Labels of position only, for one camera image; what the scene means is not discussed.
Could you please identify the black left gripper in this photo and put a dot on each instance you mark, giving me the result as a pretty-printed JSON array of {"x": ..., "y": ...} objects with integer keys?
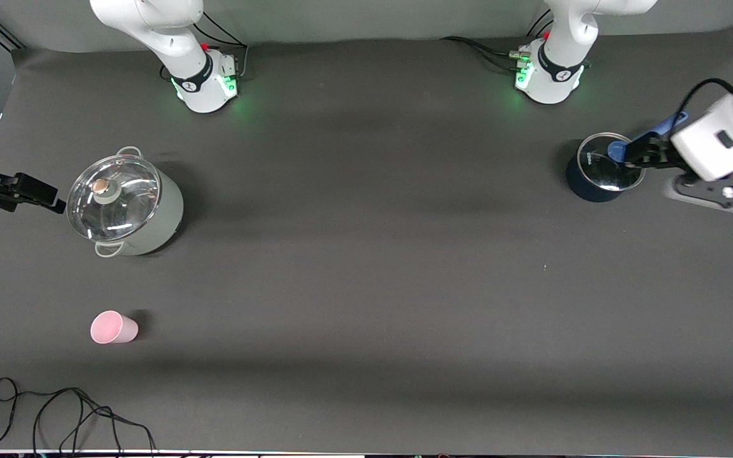
[{"x": 657, "y": 154}]

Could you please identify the pink plastic cup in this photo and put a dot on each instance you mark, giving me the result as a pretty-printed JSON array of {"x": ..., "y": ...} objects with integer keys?
[{"x": 114, "y": 327}]

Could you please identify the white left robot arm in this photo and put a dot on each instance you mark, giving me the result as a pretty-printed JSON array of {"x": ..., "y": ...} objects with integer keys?
[{"x": 557, "y": 83}]

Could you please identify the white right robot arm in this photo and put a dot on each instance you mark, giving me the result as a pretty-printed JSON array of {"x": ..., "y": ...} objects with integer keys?
[{"x": 150, "y": 25}]

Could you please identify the glass lid with blue knob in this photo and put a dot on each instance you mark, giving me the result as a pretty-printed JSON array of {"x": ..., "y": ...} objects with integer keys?
[{"x": 599, "y": 168}]

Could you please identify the dark blue saucepan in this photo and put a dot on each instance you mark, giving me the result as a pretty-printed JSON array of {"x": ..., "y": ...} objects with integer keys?
[{"x": 586, "y": 189}]

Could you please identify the glass lid with wooden knob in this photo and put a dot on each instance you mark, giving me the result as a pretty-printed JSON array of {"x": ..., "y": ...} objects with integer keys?
[{"x": 126, "y": 202}]

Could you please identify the black metal rail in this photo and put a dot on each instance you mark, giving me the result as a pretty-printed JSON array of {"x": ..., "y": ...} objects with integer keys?
[{"x": 4, "y": 33}]

